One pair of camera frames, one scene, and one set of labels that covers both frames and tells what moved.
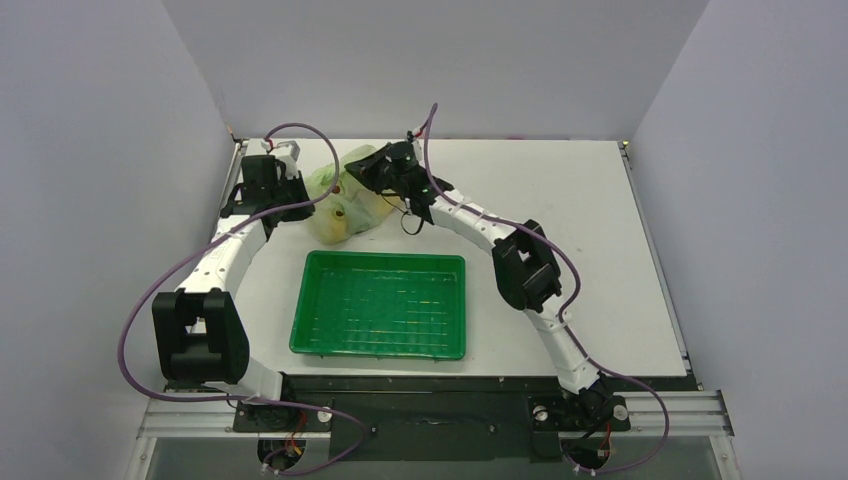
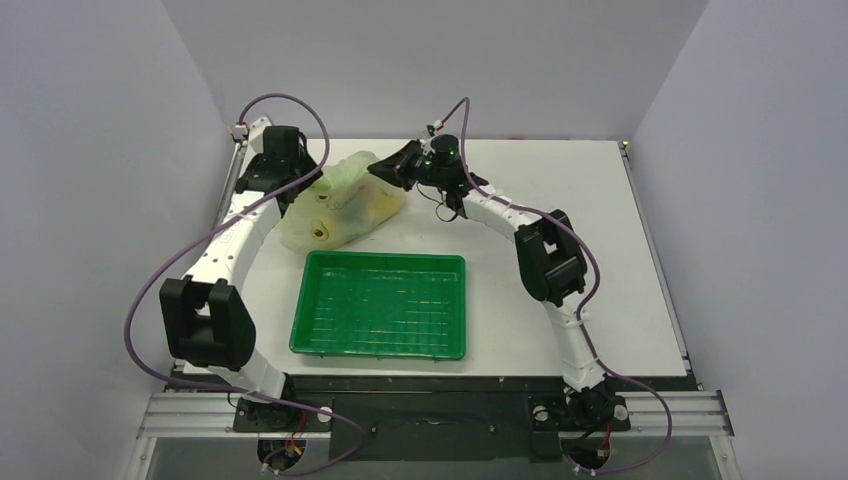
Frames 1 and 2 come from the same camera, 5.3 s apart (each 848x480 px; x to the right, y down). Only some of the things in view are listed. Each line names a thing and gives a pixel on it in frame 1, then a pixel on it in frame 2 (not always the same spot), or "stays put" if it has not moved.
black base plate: (449, 418) stays put
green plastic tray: (381, 304) stays put
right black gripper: (366, 172) -> (403, 168)
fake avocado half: (338, 213) -> (320, 231)
